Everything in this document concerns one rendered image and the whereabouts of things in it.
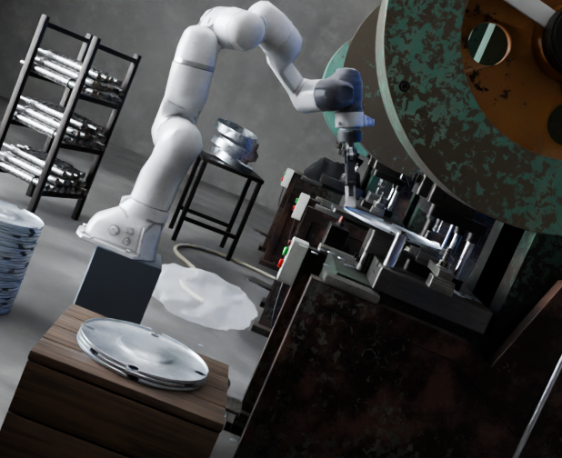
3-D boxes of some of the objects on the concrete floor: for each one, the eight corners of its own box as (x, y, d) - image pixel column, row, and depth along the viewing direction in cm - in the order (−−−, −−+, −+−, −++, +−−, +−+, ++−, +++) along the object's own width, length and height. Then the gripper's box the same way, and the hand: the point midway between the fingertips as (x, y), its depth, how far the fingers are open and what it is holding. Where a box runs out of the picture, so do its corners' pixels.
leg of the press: (203, 512, 201) (352, 167, 189) (208, 491, 212) (348, 164, 201) (550, 652, 204) (717, 322, 193) (536, 624, 215) (693, 311, 204)
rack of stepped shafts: (35, 222, 410) (105, 40, 398) (-34, 185, 424) (32, 9, 412) (84, 224, 450) (148, 59, 439) (19, 190, 464) (80, 30, 453)
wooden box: (-33, 509, 163) (30, 350, 159) (20, 433, 200) (72, 303, 196) (158, 578, 166) (224, 424, 162) (175, 491, 204) (229, 364, 200)
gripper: (336, 130, 260) (336, 205, 263) (338, 130, 247) (339, 210, 250) (359, 129, 260) (360, 204, 263) (364, 129, 247) (365, 209, 250)
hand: (350, 196), depth 256 cm, fingers closed
